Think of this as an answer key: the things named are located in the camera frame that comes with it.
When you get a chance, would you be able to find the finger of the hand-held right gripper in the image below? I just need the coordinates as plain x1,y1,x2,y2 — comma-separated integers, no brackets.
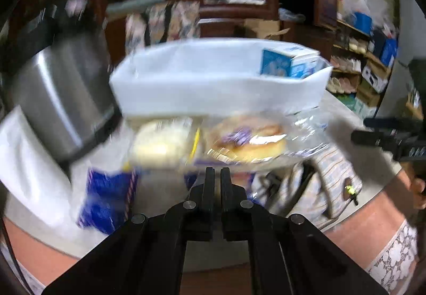
351,130,408,157
363,117,426,132

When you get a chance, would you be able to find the white paper bag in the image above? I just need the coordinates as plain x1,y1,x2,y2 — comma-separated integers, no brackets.
0,105,75,229

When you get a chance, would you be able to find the bear print tote bag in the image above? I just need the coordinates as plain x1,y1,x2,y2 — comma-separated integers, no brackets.
125,0,201,54

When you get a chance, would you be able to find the white lace garment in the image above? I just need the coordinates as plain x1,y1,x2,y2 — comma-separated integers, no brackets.
364,220,419,295

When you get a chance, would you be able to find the cardboard box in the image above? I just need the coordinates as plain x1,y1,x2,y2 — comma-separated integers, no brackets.
244,18,291,41

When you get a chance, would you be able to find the blue snack packet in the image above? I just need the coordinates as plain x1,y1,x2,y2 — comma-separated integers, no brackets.
76,167,138,236

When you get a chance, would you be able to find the blue and white carton box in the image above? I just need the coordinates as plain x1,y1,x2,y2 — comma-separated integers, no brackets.
260,48,321,80

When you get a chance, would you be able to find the shoe rack shelf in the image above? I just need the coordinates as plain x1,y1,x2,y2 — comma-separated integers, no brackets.
325,13,402,120

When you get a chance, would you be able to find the silver pressure cooker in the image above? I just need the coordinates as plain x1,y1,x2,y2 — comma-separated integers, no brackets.
7,5,122,164

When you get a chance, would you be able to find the round bread purple label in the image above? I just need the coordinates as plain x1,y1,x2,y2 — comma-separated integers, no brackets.
204,115,290,164

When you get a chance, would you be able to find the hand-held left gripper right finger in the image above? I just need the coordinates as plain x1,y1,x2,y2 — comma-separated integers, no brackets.
221,168,390,295

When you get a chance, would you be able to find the person's right leg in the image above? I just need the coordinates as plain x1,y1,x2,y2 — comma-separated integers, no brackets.
323,168,420,250

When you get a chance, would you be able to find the green and white packet pack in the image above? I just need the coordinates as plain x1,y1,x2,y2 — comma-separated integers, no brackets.
346,95,378,120

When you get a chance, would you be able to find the pale bread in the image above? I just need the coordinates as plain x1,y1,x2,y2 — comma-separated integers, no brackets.
128,117,202,171

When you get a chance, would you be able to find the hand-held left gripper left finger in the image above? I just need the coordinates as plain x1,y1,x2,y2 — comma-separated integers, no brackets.
43,167,215,295

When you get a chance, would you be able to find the white fabric storage bin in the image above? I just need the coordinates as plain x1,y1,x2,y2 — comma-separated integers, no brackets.
109,38,333,117

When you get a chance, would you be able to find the clear plastic bag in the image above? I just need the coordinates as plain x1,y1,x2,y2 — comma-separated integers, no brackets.
279,8,306,23

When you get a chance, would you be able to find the checkered cloth pouch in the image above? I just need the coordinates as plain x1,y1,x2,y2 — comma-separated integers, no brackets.
251,148,363,229

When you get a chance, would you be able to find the person's leg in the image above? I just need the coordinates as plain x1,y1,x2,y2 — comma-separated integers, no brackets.
5,218,80,270
323,168,420,250

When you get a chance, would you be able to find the person's left leg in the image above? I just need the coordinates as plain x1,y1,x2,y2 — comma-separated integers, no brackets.
5,218,80,270

